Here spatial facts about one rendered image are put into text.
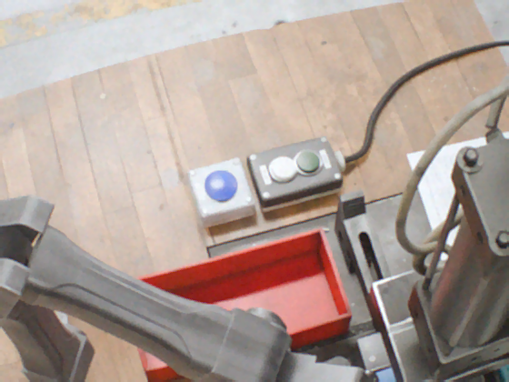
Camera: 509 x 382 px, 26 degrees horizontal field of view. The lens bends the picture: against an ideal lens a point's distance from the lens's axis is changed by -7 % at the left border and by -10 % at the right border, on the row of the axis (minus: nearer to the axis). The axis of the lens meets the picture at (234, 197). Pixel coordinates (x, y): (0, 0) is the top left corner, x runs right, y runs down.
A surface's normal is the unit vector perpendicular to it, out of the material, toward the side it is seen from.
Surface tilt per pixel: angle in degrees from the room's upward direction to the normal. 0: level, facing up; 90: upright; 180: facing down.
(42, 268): 23
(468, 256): 90
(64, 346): 83
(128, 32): 0
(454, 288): 90
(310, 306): 0
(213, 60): 0
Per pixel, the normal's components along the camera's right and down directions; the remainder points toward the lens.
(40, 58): 0.00, -0.46
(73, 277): 0.36, -0.32
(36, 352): -0.25, 0.86
